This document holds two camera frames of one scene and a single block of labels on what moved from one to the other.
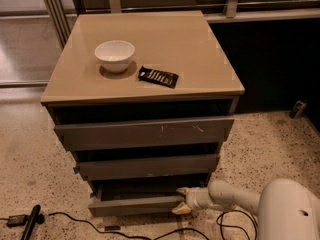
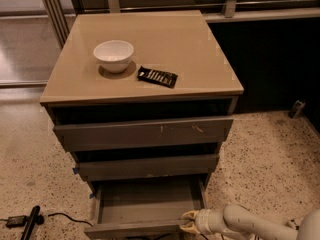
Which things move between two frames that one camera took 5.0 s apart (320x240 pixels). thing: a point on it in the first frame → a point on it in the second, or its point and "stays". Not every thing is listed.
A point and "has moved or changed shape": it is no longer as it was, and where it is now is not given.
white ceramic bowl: [115, 55] stays
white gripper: [194, 199] → [204, 221]
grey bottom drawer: [134, 200] has moved or changed shape
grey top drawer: [144, 133] stays
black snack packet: [158, 77] stays
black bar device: [34, 218] stays
